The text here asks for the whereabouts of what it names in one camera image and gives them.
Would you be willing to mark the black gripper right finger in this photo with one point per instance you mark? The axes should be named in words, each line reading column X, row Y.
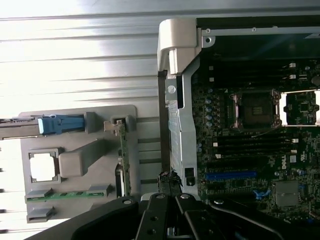
column 197, row 220

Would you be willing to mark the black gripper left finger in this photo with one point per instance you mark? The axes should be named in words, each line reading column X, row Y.
column 155, row 217

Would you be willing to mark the blue expansion slot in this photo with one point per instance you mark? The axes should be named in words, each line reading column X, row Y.
column 230, row 175

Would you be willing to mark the blue slot clip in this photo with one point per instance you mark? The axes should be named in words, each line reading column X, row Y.
column 261, row 193

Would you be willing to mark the grey parts rack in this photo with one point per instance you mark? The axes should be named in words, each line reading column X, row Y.
column 100, row 160

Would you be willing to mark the black open PC case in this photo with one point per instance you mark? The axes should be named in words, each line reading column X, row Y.
column 185, row 140

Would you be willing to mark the green RAM stick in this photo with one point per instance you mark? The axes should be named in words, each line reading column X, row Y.
column 70, row 195

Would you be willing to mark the silver chipset heatsink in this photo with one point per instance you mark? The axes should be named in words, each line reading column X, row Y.
column 287, row 193

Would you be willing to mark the CPU socket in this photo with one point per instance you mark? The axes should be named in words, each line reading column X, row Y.
column 252, row 110

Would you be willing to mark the silver CPU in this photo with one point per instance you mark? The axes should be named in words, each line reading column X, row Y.
column 42, row 166

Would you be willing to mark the green motherboard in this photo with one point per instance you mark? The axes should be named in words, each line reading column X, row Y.
column 307, row 147

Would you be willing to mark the hard disk with blue caddy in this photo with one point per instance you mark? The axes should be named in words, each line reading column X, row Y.
column 62, row 122

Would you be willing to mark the metal socket cover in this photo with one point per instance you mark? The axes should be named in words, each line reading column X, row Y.
column 283, row 110

